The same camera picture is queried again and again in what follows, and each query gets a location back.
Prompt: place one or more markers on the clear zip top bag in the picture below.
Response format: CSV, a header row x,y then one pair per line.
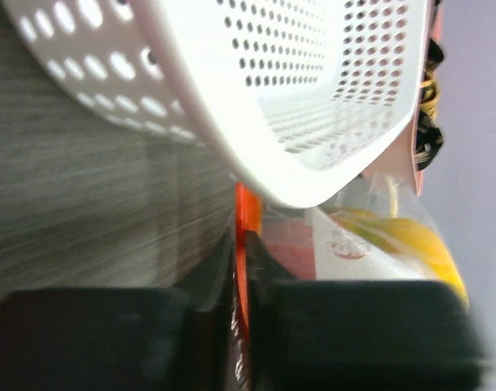
x,y
311,246

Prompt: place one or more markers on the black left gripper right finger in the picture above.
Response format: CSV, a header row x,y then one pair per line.
x,y
364,335

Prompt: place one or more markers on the white perforated plastic basket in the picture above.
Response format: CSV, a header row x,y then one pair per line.
x,y
295,98

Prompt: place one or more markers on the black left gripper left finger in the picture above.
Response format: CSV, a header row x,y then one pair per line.
x,y
96,338

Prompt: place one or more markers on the yellow fake banana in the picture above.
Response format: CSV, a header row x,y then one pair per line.
x,y
406,237

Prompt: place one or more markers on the pink divided organizer tray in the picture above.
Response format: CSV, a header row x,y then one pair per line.
x,y
414,122

